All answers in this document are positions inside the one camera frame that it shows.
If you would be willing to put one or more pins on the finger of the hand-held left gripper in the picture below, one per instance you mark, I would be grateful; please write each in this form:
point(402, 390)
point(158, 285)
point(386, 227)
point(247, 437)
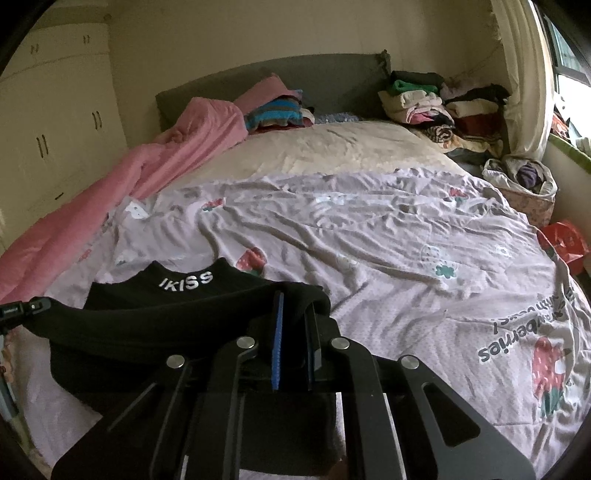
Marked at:
point(39, 307)

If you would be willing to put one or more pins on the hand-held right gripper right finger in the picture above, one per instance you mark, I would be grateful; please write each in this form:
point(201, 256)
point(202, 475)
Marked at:
point(316, 364)

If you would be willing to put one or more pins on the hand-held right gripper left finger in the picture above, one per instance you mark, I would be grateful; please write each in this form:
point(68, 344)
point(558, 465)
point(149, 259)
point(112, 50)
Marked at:
point(278, 350)

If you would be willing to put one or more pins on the black sweater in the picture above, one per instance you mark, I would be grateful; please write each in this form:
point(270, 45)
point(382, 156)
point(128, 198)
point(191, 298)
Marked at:
point(138, 323)

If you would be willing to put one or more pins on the printed bag of clothes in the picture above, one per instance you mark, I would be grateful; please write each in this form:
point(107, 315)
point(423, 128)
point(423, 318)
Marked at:
point(521, 184)

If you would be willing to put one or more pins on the pile of folded clothes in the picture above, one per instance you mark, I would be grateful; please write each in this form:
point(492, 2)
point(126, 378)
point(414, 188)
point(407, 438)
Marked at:
point(443, 110)

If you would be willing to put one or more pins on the person's right hand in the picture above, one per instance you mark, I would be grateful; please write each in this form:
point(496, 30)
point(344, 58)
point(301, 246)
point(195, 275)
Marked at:
point(341, 468)

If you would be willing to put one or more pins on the floral beige cloth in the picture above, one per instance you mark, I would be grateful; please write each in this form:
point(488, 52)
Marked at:
point(8, 369)

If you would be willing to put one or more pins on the pink quilt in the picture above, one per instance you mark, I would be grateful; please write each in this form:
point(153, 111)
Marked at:
point(92, 194)

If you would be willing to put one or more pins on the lavender printed duvet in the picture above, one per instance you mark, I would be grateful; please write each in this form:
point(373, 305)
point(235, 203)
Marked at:
point(392, 230)

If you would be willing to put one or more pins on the cream wardrobe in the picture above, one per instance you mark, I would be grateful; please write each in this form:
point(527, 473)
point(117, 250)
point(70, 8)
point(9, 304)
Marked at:
point(51, 115)

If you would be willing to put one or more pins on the beige bed sheet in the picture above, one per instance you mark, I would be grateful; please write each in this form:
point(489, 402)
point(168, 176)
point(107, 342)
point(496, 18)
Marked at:
point(323, 147)

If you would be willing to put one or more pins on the striped folded cloth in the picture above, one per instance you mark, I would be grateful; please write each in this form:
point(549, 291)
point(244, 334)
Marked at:
point(277, 115)

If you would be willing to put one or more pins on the floral blue pillow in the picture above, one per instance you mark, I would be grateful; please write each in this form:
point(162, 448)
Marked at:
point(337, 118)

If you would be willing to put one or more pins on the pink folded cloth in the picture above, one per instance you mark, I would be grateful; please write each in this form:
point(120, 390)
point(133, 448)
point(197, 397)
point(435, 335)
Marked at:
point(268, 94)

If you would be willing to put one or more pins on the red plastic bag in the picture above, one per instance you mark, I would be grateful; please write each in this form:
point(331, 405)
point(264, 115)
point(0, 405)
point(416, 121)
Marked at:
point(565, 244)

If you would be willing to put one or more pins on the grey-green headboard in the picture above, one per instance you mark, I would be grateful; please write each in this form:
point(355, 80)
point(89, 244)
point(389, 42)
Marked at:
point(332, 78)

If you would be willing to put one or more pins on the green windowsill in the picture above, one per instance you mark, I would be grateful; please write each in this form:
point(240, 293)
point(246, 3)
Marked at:
point(572, 154)

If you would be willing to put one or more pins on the white curtain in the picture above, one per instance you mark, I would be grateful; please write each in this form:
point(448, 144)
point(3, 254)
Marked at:
point(524, 69)

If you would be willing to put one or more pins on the window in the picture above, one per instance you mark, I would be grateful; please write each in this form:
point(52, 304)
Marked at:
point(572, 55)

